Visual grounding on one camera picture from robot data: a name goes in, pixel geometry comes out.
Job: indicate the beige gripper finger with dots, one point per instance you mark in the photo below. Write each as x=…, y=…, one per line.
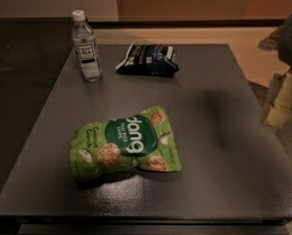
x=278, y=108

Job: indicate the dark blue chip bag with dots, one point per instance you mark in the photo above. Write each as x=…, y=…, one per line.
x=149, y=60

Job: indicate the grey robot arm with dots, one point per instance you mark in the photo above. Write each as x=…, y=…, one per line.
x=280, y=40

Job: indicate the green rice chips bag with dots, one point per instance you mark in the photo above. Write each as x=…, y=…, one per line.
x=108, y=146

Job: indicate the clear water bottle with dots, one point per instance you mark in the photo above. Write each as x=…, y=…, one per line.
x=84, y=42

